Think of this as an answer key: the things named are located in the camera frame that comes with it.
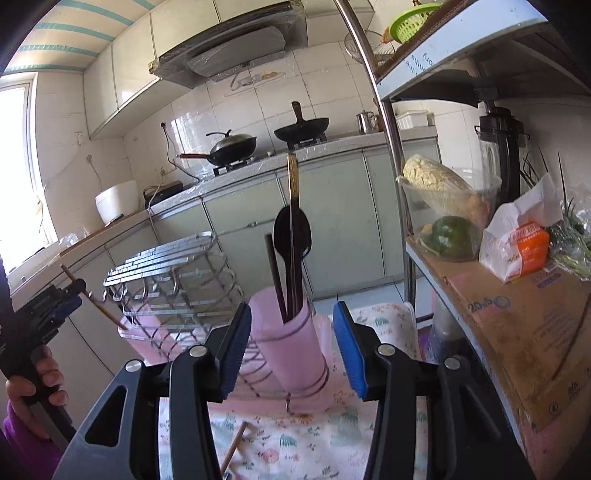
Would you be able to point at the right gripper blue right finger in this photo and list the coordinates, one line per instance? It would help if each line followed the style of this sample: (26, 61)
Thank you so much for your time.
(380, 372)

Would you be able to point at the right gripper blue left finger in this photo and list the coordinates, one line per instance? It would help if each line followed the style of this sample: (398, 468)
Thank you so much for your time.
(203, 374)

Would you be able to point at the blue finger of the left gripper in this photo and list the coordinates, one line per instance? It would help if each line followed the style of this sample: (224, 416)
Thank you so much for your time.
(64, 301)

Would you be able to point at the light wooden chopstick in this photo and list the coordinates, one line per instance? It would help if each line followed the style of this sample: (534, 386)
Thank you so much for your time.
(97, 304)
(232, 447)

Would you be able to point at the dark brown gold-tipped chopstick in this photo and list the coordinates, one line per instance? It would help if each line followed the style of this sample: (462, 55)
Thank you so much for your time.
(295, 269)

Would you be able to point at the purple sleeve left forearm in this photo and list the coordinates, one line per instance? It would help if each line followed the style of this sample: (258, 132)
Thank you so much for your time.
(23, 454)

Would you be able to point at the pink drip tray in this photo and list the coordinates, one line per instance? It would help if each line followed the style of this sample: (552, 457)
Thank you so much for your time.
(257, 390)

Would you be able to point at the left pink utensil cup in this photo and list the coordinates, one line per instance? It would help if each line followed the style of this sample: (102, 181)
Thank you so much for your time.
(159, 335)

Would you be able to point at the pink utensil cup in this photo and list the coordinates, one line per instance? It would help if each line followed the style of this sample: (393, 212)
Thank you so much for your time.
(159, 335)
(294, 350)

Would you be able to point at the floral tablecloth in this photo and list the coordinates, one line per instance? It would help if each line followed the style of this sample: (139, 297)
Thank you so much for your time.
(326, 436)

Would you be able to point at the right pink utensil cup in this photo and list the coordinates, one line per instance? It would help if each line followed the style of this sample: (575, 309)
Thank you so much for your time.
(294, 350)

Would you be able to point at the white rice cooker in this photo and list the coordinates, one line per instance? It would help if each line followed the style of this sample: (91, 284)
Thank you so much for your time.
(120, 200)

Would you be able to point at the cardboard shelf liner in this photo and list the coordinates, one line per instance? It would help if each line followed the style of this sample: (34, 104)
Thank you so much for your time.
(532, 337)

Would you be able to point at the clear container with vegetables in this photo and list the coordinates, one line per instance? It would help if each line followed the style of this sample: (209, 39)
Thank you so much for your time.
(449, 208)

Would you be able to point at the white orange plastic bag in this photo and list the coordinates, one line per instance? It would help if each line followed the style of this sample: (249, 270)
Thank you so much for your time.
(516, 242)

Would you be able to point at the green onions bunch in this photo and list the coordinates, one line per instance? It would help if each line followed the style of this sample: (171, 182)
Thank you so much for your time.
(570, 237)

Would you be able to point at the lidded black wok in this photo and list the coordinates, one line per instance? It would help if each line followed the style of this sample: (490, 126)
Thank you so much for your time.
(229, 149)

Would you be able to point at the gas stove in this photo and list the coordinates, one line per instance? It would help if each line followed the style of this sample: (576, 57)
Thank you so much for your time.
(259, 156)

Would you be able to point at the stainless steel kettle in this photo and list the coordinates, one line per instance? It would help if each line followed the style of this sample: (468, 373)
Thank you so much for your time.
(368, 122)

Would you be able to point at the black blender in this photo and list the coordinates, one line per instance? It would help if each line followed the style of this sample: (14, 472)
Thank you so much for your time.
(502, 140)

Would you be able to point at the metal storage shelf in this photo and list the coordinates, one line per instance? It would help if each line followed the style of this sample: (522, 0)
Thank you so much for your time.
(467, 51)

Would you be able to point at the range hood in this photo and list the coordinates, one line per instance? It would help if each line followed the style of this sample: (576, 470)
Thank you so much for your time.
(251, 39)

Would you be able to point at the green plastic basket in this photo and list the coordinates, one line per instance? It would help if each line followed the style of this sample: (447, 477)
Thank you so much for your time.
(408, 24)

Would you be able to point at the metal wire dish rack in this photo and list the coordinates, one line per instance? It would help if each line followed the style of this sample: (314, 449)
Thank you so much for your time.
(186, 273)

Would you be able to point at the upper wall cabinets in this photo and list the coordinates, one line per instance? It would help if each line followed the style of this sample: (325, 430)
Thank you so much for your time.
(120, 91)

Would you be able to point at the black wok with handle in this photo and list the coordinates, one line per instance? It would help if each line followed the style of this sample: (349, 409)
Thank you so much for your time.
(302, 130)

